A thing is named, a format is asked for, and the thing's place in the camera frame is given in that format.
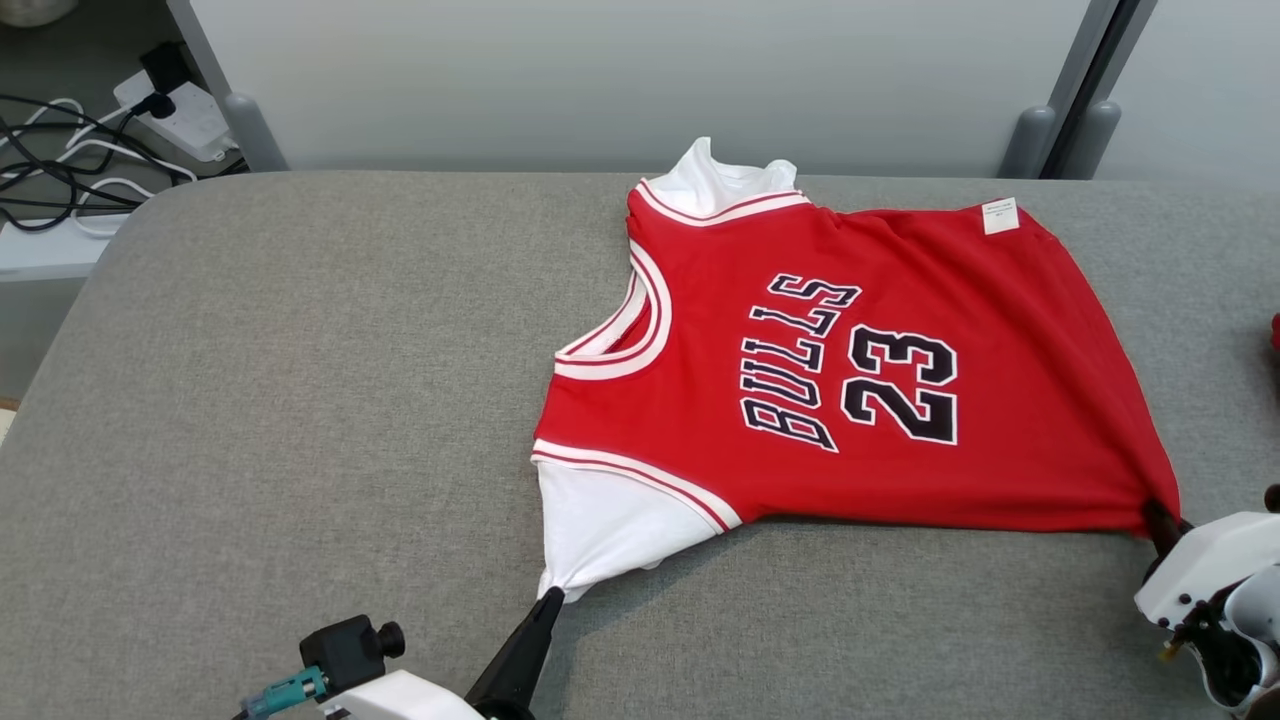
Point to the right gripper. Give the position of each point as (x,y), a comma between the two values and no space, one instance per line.
(1210,560)

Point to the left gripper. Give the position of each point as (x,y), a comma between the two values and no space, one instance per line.
(400,700)

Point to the red Bulls 23 jersey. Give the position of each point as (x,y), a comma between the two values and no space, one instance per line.
(900,480)

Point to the narrow white partition panel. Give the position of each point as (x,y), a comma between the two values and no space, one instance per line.
(1220,80)

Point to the wide white partition panel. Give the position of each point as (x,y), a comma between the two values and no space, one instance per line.
(600,70)

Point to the white flat floor box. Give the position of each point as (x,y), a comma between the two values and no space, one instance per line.
(50,255)

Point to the white power strip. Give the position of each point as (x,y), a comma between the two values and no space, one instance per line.
(190,125)

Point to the black power adapter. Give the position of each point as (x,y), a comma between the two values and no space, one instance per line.
(165,68)

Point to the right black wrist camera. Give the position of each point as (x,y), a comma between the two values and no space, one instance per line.
(1274,498)

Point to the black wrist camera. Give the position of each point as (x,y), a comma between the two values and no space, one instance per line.
(345,650)
(1274,498)

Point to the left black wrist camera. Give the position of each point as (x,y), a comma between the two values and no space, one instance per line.
(345,650)

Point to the grey partition post with foot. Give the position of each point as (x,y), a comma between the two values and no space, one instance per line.
(1100,135)
(1025,140)
(255,130)

